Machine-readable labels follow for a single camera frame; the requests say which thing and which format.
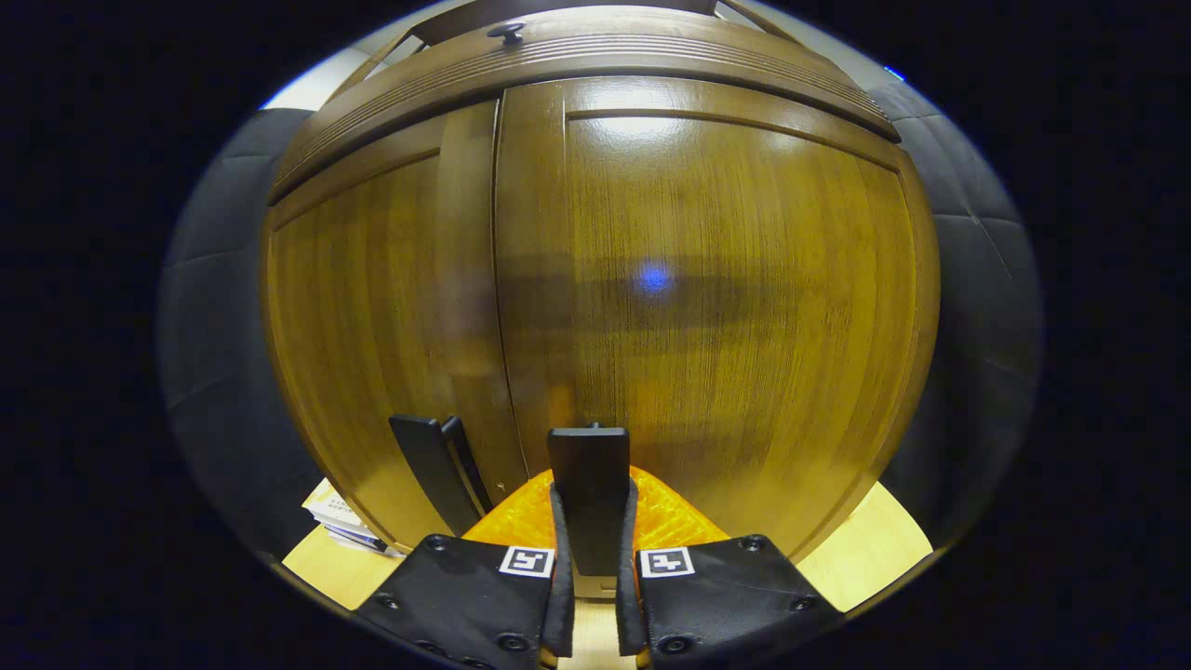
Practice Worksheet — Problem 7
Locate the wooden double-door shoe cabinet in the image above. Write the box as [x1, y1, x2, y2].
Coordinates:
[263, 0, 943, 564]

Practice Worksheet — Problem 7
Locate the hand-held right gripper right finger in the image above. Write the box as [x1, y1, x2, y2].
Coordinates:
[616, 465, 843, 670]

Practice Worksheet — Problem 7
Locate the wooden shoe cabinet door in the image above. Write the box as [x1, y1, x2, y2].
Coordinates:
[265, 98, 527, 550]
[493, 76, 941, 559]

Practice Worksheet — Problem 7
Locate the black backdrop cloth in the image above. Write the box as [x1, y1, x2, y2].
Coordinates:
[870, 79, 1043, 550]
[158, 107, 317, 559]

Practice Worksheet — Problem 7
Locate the stack of white books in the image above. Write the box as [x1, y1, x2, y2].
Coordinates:
[302, 479, 406, 559]

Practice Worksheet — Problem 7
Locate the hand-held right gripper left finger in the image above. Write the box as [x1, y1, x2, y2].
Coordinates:
[354, 470, 576, 670]

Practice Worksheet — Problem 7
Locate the black door handle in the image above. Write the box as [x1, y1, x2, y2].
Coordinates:
[547, 423, 631, 578]
[389, 414, 494, 536]

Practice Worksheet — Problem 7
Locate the wooden cabinet drawer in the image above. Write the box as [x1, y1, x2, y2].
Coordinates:
[270, 5, 901, 201]

